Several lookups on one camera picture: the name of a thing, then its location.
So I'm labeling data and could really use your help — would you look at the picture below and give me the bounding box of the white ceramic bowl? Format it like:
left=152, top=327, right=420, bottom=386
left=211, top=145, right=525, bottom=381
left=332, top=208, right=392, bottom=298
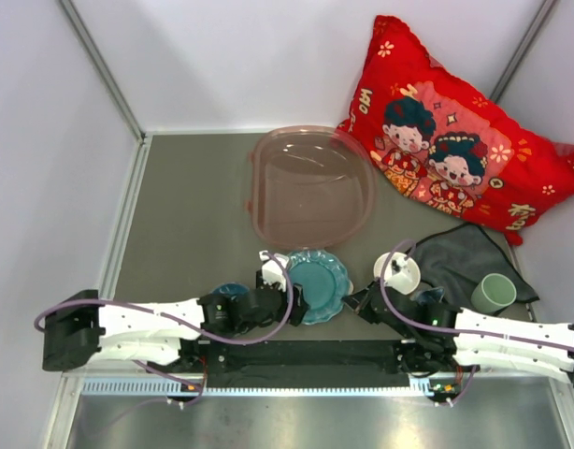
left=373, top=252, right=421, bottom=295

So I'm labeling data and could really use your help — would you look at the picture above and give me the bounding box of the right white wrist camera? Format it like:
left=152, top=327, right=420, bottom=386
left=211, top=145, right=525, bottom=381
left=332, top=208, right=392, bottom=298
left=384, top=253, right=412, bottom=294

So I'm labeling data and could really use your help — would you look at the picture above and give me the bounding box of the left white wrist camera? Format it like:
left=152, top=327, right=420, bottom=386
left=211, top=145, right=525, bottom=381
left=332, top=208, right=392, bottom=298
left=259, top=251, right=290, bottom=291

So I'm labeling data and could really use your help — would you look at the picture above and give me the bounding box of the aluminium front frame rail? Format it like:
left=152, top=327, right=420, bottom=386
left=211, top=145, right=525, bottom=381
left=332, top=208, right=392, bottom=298
left=62, top=339, right=574, bottom=398

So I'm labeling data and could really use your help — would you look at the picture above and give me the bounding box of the dark blue ceramic bowl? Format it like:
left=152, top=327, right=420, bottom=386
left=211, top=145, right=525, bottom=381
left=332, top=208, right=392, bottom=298
left=211, top=282, right=250, bottom=297

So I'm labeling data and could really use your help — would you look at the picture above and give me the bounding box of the pale green cup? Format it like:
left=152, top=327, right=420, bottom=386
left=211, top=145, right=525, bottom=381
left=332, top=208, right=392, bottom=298
left=470, top=273, right=517, bottom=313

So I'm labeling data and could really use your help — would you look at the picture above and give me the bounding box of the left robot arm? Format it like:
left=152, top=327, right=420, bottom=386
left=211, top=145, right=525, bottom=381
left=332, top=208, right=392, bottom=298
left=37, top=270, right=309, bottom=372

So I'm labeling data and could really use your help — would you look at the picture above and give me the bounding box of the pink translucent plastic bin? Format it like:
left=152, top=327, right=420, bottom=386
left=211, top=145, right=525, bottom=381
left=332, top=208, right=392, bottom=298
left=247, top=125, right=376, bottom=250

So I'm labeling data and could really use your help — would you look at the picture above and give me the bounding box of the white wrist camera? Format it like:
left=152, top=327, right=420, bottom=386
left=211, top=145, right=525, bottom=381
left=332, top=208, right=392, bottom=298
left=259, top=251, right=290, bottom=291
left=384, top=253, right=412, bottom=294

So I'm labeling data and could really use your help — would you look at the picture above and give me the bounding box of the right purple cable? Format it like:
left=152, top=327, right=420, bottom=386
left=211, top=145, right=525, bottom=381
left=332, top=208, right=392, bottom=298
left=379, top=239, right=574, bottom=404

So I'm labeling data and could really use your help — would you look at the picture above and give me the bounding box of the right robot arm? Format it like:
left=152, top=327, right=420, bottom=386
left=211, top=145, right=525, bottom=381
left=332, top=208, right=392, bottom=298
left=343, top=281, right=574, bottom=388

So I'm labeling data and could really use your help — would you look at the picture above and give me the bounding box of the right aluminium corner post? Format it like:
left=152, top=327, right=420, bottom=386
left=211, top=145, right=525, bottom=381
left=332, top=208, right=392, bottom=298
left=489, top=0, right=560, bottom=103

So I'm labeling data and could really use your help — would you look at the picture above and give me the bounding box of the aluminium corner post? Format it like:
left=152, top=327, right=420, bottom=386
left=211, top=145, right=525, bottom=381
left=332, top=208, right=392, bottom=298
left=489, top=0, right=560, bottom=103
left=56, top=0, right=146, bottom=143

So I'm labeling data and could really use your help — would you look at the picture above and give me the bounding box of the dark grey cloth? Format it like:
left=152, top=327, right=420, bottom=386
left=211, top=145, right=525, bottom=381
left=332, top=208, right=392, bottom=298
left=412, top=224, right=539, bottom=311

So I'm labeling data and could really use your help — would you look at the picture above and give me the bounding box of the left aluminium corner post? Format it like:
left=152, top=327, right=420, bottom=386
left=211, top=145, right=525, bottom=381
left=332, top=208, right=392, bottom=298
left=56, top=0, right=146, bottom=143

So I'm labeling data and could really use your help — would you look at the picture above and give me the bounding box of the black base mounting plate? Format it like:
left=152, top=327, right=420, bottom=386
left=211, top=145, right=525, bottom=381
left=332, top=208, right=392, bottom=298
left=146, top=339, right=482, bottom=388

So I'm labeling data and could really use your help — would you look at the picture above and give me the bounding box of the blue speckled ceramic cup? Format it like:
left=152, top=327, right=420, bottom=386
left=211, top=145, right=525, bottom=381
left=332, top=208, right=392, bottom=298
left=411, top=287, right=445, bottom=305

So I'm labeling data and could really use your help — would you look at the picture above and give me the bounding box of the teal scalloped ceramic plate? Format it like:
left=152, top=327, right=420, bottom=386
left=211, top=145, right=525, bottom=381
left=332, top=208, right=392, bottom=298
left=288, top=250, right=350, bottom=326

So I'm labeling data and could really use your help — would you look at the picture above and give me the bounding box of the red cartoon print pillow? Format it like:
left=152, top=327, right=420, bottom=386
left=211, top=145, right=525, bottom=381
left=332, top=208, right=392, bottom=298
left=340, top=15, right=574, bottom=245

